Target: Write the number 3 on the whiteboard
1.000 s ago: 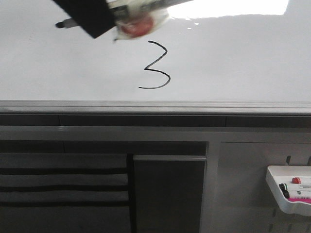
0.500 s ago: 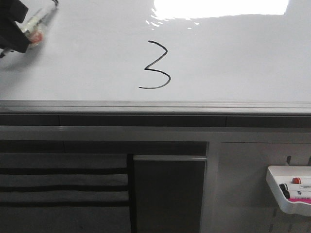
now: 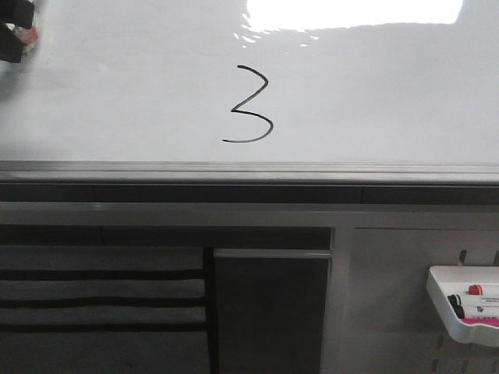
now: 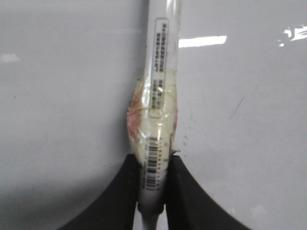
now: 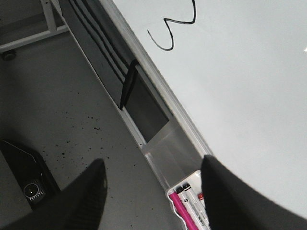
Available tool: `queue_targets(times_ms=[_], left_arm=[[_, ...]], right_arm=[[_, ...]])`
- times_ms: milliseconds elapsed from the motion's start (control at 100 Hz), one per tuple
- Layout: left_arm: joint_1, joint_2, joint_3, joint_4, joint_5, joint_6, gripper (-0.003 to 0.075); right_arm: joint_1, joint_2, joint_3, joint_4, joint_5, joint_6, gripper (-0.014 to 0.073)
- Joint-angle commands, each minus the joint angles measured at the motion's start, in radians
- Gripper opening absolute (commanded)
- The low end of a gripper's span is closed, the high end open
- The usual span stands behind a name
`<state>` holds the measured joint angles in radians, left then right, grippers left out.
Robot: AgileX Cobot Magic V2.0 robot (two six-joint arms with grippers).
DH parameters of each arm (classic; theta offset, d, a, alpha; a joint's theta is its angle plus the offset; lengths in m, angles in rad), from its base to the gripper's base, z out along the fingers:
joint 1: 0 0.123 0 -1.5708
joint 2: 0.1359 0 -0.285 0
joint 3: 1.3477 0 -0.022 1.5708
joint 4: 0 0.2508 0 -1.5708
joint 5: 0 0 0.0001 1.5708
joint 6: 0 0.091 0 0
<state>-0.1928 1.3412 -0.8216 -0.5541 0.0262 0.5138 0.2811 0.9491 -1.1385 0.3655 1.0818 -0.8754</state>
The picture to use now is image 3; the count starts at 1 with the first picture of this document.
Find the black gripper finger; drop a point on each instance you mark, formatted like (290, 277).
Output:
(17, 12)
(11, 47)

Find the white taped whiteboard marker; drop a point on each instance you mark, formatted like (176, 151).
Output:
(27, 36)

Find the white whiteboard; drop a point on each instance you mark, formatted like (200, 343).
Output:
(249, 91)

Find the pink whiteboard eraser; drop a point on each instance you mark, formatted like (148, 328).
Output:
(488, 322)

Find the grey striped fabric organizer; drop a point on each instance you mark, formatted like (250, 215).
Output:
(91, 309)

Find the dark grey cabinet panel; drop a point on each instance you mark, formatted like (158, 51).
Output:
(271, 313)

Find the white pegboard panel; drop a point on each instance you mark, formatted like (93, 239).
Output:
(393, 326)

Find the upper black capped marker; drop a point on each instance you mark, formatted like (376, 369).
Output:
(473, 300)

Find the black capped marker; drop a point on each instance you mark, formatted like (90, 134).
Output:
(473, 300)
(476, 312)

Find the lower black capped marker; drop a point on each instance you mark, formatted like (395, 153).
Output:
(476, 312)

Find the red capped marker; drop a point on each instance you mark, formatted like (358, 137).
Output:
(484, 289)

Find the white plastic marker tray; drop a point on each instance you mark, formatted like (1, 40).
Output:
(448, 280)

